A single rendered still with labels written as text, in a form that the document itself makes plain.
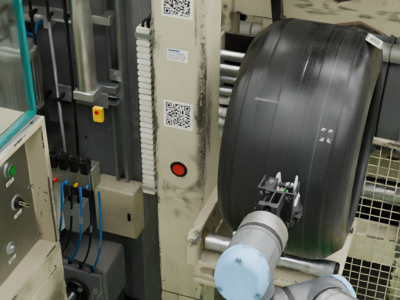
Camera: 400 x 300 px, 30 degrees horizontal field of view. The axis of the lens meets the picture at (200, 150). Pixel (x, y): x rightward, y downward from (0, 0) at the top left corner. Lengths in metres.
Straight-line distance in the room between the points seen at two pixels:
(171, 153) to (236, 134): 0.33
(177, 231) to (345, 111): 0.66
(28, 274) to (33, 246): 0.10
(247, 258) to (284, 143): 0.39
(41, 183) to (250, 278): 0.75
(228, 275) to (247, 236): 0.08
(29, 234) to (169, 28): 0.62
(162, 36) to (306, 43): 0.33
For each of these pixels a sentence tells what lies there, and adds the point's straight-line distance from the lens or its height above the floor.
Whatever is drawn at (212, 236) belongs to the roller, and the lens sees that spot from 1.90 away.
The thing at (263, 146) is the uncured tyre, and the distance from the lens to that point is 1.56.
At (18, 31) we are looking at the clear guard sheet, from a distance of 1.64.
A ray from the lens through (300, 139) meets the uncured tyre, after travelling 1.55.
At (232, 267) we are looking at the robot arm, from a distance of 1.24.
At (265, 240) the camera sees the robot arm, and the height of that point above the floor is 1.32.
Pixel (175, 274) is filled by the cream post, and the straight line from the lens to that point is 2.12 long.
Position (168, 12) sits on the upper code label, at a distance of 1.68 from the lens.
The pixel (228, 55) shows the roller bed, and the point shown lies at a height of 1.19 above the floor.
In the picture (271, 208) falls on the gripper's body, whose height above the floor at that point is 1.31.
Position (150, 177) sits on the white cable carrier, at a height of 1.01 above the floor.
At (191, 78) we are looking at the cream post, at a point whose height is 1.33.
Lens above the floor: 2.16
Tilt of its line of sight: 34 degrees down
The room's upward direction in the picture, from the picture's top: 1 degrees clockwise
